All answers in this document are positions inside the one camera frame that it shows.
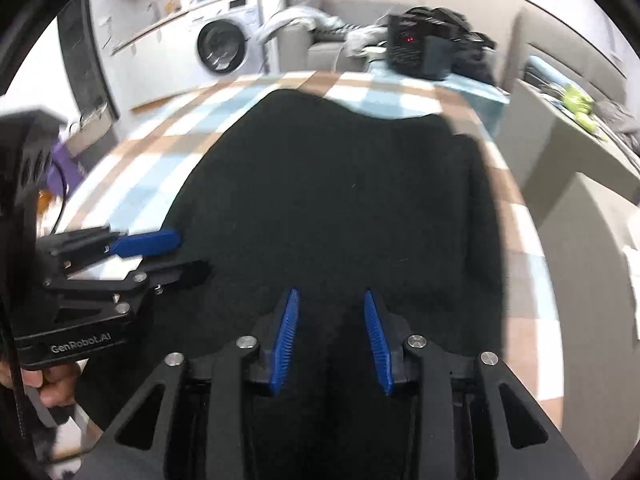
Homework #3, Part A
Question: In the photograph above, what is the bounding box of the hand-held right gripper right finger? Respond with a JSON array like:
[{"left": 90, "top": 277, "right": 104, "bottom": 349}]
[{"left": 362, "top": 289, "right": 591, "bottom": 480}]

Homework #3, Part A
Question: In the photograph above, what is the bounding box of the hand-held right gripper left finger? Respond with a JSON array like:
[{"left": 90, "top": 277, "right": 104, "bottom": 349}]
[{"left": 75, "top": 287, "right": 302, "bottom": 480}]

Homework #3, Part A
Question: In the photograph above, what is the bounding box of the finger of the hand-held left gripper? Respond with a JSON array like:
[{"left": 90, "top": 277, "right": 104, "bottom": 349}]
[
  {"left": 42, "top": 259, "right": 214, "bottom": 314},
  {"left": 37, "top": 226, "right": 182, "bottom": 274}
]

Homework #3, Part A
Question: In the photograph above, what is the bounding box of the black knit sweater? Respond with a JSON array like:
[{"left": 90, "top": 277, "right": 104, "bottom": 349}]
[{"left": 80, "top": 89, "right": 507, "bottom": 480}]

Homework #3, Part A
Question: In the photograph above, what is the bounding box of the pile of black clothes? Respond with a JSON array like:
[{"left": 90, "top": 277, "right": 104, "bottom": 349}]
[{"left": 404, "top": 5, "right": 499, "bottom": 87}]

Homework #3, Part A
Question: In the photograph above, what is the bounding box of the person's left hand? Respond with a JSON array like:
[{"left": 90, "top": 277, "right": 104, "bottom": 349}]
[{"left": 0, "top": 360, "right": 84, "bottom": 409}]

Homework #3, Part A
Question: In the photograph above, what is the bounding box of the brown blue checked blanket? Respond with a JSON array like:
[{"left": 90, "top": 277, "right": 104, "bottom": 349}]
[{"left": 37, "top": 70, "right": 567, "bottom": 437}]

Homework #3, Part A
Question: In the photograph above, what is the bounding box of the purple bag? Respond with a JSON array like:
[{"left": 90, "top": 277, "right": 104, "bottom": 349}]
[{"left": 46, "top": 139, "right": 87, "bottom": 194}]

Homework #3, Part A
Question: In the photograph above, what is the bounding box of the white kitchen counter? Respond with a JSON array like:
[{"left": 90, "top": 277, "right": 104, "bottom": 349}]
[{"left": 109, "top": 0, "right": 262, "bottom": 112}]

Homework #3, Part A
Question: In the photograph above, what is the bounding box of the black tall appliance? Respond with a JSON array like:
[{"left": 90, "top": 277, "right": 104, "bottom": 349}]
[{"left": 56, "top": 0, "right": 119, "bottom": 122}]

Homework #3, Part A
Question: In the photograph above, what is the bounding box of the grey upholstered block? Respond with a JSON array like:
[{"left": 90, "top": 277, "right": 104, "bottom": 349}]
[{"left": 536, "top": 172, "right": 640, "bottom": 461}]

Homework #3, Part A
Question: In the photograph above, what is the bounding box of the white washing machine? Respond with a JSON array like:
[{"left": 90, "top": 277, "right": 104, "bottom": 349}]
[{"left": 195, "top": 0, "right": 267, "bottom": 79}]

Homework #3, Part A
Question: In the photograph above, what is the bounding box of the grey cube table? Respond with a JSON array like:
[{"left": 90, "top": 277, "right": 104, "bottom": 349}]
[{"left": 509, "top": 77, "right": 640, "bottom": 207}]

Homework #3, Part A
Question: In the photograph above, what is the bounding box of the grey sofa with laundry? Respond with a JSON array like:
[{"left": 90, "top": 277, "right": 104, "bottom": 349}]
[{"left": 276, "top": 5, "right": 392, "bottom": 74}]

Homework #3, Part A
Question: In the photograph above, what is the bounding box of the blue checked tablecloth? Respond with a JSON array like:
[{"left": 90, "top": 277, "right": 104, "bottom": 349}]
[{"left": 369, "top": 60, "right": 512, "bottom": 137}]

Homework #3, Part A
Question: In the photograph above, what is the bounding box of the white towel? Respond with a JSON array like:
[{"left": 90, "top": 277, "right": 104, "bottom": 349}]
[{"left": 622, "top": 245, "right": 640, "bottom": 282}]

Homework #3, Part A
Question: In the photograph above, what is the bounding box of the striped grey laundry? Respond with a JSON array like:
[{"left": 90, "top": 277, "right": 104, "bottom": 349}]
[{"left": 256, "top": 6, "right": 389, "bottom": 57}]

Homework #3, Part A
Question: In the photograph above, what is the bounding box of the black electronic box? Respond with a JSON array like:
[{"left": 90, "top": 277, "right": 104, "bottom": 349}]
[{"left": 387, "top": 12, "right": 454, "bottom": 82}]

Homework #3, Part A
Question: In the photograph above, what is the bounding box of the light blue pillow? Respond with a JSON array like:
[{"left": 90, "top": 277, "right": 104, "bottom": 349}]
[{"left": 524, "top": 55, "right": 577, "bottom": 94}]

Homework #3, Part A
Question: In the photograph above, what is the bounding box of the grey jacket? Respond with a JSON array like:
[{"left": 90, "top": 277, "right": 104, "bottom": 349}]
[{"left": 594, "top": 100, "right": 640, "bottom": 152}]

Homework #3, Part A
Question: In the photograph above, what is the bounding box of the grey upholstered headboard sofa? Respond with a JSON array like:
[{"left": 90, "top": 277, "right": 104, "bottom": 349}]
[{"left": 510, "top": 5, "right": 629, "bottom": 97}]

